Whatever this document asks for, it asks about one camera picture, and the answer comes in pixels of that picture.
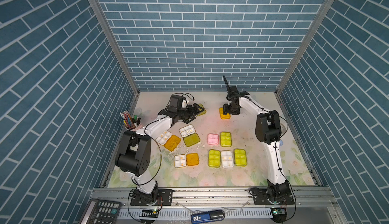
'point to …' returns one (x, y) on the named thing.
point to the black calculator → (100, 211)
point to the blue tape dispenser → (281, 143)
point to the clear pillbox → (227, 159)
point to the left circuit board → (153, 213)
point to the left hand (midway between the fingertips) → (204, 113)
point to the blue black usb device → (209, 216)
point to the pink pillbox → (212, 139)
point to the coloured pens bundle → (130, 122)
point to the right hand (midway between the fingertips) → (228, 113)
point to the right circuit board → (279, 214)
